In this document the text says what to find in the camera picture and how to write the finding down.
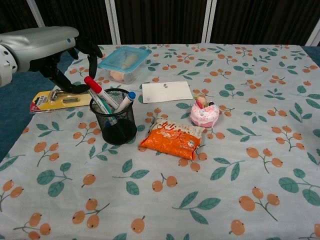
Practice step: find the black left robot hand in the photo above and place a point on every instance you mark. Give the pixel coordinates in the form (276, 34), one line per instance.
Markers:
(53, 72)

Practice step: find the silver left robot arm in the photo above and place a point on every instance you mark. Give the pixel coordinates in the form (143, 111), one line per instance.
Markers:
(37, 47)

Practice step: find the red capped marker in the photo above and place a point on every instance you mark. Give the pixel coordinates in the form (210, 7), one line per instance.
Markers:
(98, 92)

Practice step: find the green pen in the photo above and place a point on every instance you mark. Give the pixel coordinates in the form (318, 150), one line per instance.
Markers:
(101, 105)

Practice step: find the blue capped marker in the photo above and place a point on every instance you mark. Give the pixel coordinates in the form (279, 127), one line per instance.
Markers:
(125, 101)

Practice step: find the black mesh pen holder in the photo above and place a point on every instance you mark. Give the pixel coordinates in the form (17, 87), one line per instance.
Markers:
(115, 125)

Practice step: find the yellow razor blister pack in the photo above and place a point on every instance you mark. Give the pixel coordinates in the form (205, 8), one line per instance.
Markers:
(56, 101)

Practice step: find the blue lid plastic container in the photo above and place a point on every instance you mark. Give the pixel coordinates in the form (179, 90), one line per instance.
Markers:
(123, 63)

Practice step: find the white paper card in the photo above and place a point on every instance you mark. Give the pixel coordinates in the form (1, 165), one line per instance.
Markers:
(166, 92)

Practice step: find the orange snack packet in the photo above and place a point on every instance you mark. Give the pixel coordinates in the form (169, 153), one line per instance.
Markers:
(172, 140)

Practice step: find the floral fruit print tablecloth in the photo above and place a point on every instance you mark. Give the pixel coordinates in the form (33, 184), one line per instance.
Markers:
(175, 162)

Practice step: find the pink toy cake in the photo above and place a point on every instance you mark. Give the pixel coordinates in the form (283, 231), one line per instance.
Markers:
(205, 113)

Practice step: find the white partition frame post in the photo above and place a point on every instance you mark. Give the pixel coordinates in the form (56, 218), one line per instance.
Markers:
(40, 13)
(207, 21)
(313, 35)
(113, 21)

